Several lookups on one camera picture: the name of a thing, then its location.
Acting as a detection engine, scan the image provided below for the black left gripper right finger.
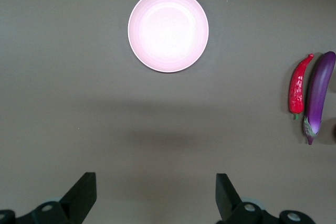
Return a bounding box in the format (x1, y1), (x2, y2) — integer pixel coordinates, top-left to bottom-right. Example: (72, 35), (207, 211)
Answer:
(216, 173), (314, 224)

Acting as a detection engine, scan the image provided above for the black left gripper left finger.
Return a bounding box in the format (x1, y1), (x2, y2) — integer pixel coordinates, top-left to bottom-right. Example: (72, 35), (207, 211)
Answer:
(0, 172), (97, 224)

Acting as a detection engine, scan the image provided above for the red chili pepper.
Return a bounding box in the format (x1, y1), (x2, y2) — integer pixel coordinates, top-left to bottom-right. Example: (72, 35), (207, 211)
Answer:
(288, 53), (314, 120)

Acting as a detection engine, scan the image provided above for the purple eggplant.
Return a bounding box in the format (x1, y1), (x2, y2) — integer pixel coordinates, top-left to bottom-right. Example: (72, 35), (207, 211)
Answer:
(303, 51), (336, 145)

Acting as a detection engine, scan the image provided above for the brown table cover sheet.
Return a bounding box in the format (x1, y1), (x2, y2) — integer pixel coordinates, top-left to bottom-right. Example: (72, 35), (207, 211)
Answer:
(0, 0), (336, 224)

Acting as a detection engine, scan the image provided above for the pink round plate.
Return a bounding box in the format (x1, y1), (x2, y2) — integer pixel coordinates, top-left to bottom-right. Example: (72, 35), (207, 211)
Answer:
(128, 0), (210, 73)

